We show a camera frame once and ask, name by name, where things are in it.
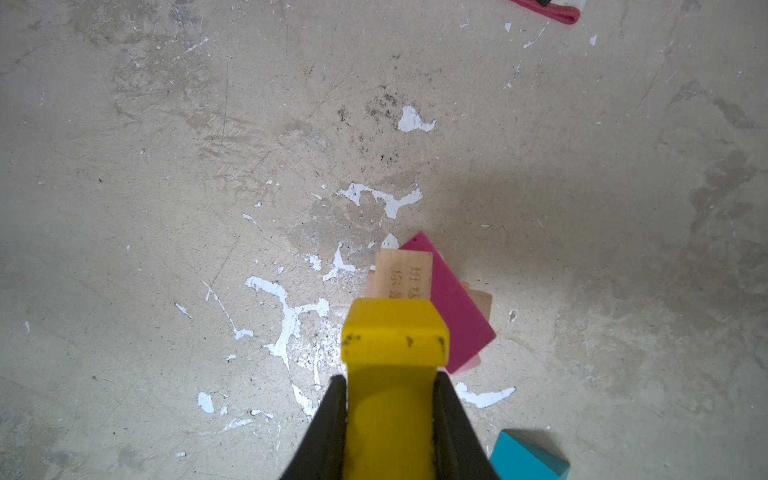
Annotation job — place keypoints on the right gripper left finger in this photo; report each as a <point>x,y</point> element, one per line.
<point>320,454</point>

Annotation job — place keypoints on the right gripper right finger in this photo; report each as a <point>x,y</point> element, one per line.
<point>457,451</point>

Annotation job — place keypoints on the teal block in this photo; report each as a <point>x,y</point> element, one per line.
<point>515,459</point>

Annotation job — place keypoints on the light pink rectangular block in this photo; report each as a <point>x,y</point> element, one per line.
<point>472,363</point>

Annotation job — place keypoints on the magenta block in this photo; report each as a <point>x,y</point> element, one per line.
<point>469,332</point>

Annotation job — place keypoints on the yellow arch block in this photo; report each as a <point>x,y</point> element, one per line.
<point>393,349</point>

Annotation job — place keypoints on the natural wood long block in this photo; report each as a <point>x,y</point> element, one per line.
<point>401,274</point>

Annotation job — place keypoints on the white work glove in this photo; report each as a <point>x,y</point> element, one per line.
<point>567,12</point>

